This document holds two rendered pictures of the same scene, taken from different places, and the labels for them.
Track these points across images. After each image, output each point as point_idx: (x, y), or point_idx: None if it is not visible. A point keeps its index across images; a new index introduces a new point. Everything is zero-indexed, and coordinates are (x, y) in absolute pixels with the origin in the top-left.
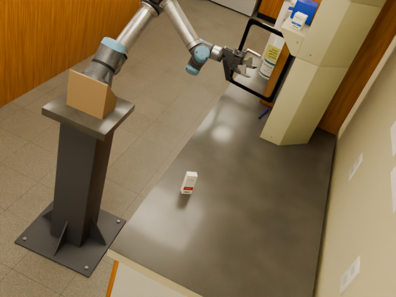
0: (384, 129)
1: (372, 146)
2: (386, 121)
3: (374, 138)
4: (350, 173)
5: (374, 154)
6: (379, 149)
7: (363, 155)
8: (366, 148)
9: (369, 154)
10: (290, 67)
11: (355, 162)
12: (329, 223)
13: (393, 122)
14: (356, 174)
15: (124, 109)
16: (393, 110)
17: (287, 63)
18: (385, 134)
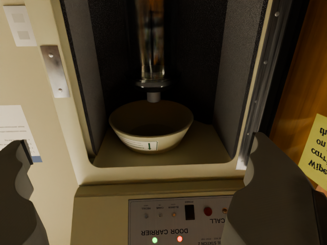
0: (33, 94)
1: (27, 68)
2: (45, 99)
3: (40, 74)
4: (12, 13)
5: (4, 74)
6: (3, 83)
7: (31, 46)
8: (38, 55)
9: (15, 63)
10: (267, 93)
11: (30, 27)
12: None
13: (26, 109)
14: (0, 29)
15: None
16: (51, 110)
17: (266, 111)
18: (19, 96)
